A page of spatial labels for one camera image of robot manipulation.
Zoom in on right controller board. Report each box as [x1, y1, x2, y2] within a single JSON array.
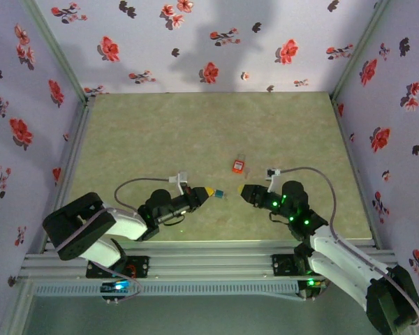
[[297, 277, 328, 302]]

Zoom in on controller board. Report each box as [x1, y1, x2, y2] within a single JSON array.
[[297, 277, 328, 302], [100, 280, 132, 304]]

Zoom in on left controller board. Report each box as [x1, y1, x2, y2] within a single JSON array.
[[100, 280, 132, 304]]

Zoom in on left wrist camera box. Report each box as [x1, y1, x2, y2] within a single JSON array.
[[168, 170, 189, 195]]

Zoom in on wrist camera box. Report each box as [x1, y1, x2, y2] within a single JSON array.
[[265, 167, 284, 193], [168, 170, 189, 195]]

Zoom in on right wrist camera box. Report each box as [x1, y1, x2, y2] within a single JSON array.
[[265, 167, 284, 193]]

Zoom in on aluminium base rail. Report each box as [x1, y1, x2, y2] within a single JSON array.
[[19, 239, 402, 280]]

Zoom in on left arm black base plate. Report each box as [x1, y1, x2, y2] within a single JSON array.
[[86, 255, 150, 279]]

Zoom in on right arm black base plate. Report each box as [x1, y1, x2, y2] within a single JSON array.
[[271, 253, 336, 277]]

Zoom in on aluminium side rail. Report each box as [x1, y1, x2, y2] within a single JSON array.
[[330, 97, 382, 249], [40, 97, 95, 254]]

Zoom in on grey slotted cable duct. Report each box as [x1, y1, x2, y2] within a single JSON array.
[[33, 281, 300, 297]]

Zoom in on aluminium corner post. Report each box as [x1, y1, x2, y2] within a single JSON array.
[[330, 0, 394, 102], [20, 0, 91, 105]]

